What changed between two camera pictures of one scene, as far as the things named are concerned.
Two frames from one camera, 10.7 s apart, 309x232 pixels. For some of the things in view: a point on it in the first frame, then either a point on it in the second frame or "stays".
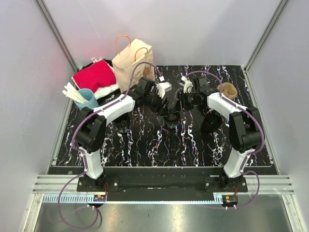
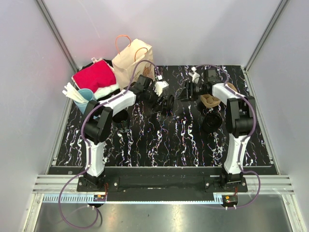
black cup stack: [212, 121] stays
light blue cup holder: [88, 95] stays
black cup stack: [122, 122] stays
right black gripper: [182, 102] to [185, 94]
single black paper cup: [171, 120] to [168, 103]
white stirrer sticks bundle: [72, 92] stays
